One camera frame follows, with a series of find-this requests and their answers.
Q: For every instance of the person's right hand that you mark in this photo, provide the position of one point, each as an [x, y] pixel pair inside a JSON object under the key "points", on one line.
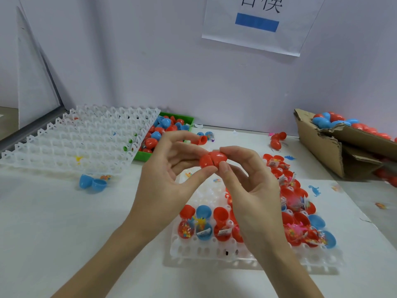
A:
{"points": [[257, 201]]}

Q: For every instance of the person's left hand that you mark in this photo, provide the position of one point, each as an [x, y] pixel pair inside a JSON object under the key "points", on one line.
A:
{"points": [[158, 198]]}

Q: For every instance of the clear plastic egg tray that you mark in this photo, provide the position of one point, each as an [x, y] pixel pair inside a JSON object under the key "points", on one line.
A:
{"points": [[77, 139], [198, 251]]}

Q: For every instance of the blue egg shell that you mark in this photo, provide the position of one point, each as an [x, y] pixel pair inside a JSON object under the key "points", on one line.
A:
{"points": [[92, 182]]}

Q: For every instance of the small capsule cluster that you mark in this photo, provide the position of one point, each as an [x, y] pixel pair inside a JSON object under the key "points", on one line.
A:
{"points": [[204, 137]]}

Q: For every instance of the cardboard box of capsules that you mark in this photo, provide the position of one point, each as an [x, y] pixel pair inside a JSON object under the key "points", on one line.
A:
{"points": [[321, 144]]}

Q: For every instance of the pile of finished eggs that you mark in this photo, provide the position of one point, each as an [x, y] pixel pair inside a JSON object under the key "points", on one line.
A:
{"points": [[352, 123]]}

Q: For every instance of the person's right forearm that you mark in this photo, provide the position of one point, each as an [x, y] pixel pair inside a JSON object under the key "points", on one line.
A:
{"points": [[288, 276]]}

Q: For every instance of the small orange toy piece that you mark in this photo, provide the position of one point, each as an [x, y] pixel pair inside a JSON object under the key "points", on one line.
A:
{"points": [[380, 205], [105, 177]]}

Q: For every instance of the small blue toy piece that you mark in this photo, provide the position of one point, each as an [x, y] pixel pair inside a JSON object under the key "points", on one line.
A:
{"points": [[314, 190]]}

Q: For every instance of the green plastic tray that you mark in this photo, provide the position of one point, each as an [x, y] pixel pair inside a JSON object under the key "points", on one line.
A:
{"points": [[186, 116]]}

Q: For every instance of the clear triangular panel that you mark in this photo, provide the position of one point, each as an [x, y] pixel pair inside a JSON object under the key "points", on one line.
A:
{"points": [[36, 74]]}

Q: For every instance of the white paper sign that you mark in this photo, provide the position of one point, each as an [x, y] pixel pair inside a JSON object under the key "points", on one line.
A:
{"points": [[301, 28]]}

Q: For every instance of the grey metal rail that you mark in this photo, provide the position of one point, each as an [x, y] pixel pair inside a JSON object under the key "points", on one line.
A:
{"points": [[28, 134]]}

